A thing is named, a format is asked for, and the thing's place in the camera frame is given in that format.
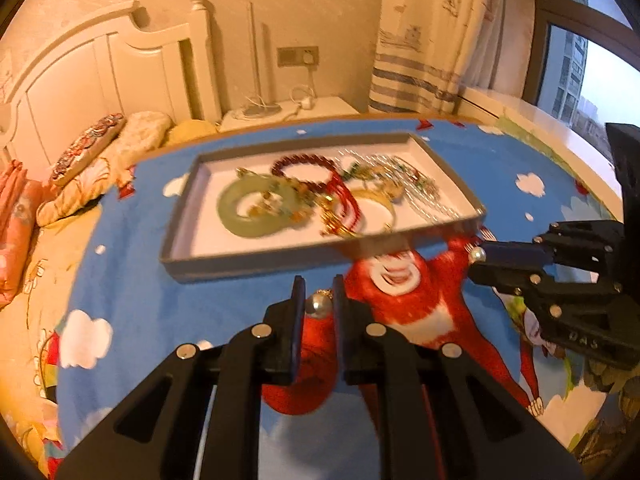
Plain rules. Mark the yellow floral quilt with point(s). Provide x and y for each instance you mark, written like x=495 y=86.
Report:
x=31 y=324

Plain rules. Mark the cream shell pattern pillow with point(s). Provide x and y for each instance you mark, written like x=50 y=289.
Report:
x=142 y=132

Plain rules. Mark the orange folded blanket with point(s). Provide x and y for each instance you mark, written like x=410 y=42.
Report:
x=20 y=199

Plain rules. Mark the white charger with cable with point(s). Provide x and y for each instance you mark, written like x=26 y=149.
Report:
x=301 y=96

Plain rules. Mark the blue cartoon bed sheet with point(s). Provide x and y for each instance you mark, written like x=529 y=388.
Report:
x=126 y=313

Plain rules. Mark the grey shallow cardboard tray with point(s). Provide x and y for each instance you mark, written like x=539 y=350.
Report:
x=197 y=247

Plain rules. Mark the white wooden headboard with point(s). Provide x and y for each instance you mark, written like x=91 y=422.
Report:
x=106 y=64

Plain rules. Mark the white bedside table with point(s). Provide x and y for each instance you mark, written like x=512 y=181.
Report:
x=326 y=106

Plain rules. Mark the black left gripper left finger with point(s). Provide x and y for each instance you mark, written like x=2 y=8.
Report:
x=198 y=410

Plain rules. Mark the gold bangle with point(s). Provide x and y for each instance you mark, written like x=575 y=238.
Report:
x=377 y=212

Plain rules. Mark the wall power socket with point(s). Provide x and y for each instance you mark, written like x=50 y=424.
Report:
x=297 y=56

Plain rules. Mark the dark window frame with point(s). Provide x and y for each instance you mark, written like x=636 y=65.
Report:
x=622 y=40

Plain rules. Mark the green jade bangle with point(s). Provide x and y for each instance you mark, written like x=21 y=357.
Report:
x=258 y=205

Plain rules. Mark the slim desk lamp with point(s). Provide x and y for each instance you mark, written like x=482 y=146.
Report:
x=257 y=60

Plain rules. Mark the white pearl necklace green pendant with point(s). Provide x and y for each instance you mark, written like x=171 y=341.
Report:
x=399 y=182

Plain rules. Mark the patterned cream curtain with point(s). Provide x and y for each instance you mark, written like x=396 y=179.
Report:
x=426 y=49

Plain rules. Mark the large pearl earring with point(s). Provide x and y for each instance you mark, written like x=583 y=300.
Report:
x=319 y=304

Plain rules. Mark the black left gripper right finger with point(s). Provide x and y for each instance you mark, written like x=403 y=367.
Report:
x=440 y=415

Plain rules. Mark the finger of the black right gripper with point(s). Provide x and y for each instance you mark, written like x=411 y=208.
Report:
x=525 y=252
x=530 y=284

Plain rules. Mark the embroidered round cushion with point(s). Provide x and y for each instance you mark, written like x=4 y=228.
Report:
x=86 y=148

